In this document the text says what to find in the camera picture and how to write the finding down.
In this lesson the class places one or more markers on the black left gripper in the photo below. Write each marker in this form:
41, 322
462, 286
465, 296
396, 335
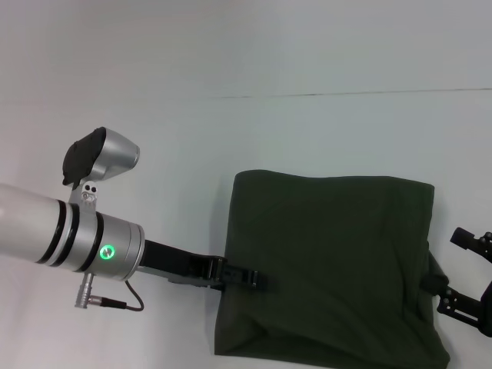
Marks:
180, 263

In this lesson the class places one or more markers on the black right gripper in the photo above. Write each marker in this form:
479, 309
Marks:
486, 300

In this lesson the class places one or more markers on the dark green FREE t-shirt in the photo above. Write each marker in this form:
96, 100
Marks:
326, 250

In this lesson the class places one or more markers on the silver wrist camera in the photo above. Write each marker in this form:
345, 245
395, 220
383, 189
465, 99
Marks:
98, 157

